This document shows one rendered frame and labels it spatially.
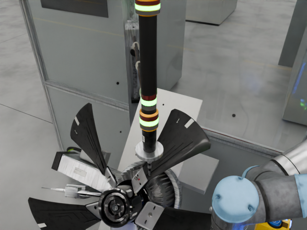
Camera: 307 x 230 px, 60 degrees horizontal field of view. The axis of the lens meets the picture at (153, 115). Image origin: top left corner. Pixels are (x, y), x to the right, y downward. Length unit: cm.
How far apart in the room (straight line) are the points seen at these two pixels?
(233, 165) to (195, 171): 24
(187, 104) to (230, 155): 56
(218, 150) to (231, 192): 105
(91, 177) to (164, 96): 43
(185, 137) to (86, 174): 47
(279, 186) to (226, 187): 10
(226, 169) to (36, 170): 186
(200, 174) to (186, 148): 66
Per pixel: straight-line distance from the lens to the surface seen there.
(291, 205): 54
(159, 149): 67
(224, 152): 154
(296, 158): 68
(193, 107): 106
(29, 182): 275
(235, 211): 49
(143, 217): 88
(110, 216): 87
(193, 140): 79
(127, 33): 112
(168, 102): 109
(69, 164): 116
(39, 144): 312
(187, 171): 144
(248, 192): 50
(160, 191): 97
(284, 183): 55
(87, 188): 111
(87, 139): 95
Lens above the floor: 192
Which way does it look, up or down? 36 degrees down
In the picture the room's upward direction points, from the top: straight up
